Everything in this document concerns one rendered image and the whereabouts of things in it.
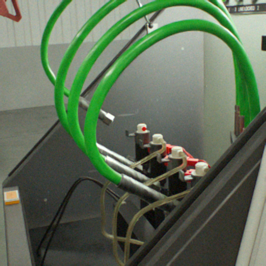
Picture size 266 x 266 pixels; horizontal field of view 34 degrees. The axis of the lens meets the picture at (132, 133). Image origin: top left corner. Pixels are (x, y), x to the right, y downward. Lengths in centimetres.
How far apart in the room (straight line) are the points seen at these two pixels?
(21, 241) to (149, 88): 51
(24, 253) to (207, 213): 41
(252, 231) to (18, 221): 55
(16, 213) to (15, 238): 11
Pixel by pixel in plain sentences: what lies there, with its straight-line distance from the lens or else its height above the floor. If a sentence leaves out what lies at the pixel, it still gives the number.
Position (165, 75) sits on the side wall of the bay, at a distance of 112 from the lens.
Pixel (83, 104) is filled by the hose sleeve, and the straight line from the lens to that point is 86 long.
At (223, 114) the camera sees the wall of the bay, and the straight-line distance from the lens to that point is 109.
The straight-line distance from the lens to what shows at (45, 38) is 86.
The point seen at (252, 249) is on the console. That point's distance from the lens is 49.
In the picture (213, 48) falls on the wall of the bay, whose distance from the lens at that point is 111.
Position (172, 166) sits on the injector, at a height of 112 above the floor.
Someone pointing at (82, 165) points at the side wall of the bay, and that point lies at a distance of 110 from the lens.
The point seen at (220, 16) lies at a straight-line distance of 63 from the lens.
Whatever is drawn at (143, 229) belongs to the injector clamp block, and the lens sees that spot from 76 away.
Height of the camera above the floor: 133
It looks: 15 degrees down
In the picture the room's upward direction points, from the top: 3 degrees counter-clockwise
